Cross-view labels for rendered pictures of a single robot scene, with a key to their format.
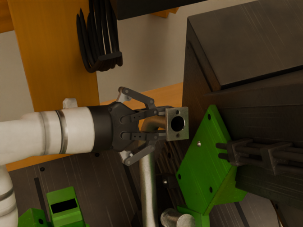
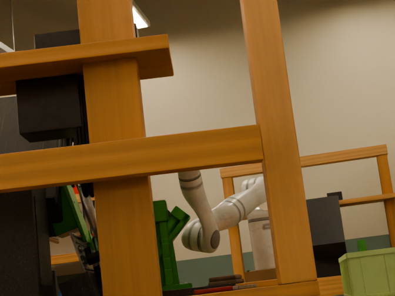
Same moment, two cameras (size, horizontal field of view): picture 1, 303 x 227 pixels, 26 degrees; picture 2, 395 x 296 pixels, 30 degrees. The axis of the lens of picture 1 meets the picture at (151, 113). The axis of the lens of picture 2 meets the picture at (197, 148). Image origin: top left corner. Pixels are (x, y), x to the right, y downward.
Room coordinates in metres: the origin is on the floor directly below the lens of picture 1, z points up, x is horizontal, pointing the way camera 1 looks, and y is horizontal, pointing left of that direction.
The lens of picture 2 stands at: (2.61, 0.94, 0.88)
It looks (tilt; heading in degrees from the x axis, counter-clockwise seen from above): 11 degrees up; 197
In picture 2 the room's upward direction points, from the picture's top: 7 degrees counter-clockwise
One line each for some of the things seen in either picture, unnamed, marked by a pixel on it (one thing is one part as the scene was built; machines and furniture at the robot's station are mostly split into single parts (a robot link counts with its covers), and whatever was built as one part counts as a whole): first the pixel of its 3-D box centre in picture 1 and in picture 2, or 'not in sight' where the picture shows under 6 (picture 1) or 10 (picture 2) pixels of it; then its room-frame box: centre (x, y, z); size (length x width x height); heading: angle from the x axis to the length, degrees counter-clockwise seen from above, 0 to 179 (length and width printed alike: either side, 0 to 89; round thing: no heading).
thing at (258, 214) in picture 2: not in sight; (257, 201); (0.00, 0.33, 1.19); 0.09 x 0.09 x 0.17; 71
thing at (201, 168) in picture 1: (222, 163); (66, 212); (0.60, -0.12, 1.17); 0.13 x 0.12 x 0.20; 108
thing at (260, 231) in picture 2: not in sight; (264, 245); (0.00, 0.34, 1.03); 0.09 x 0.09 x 0.17; 24
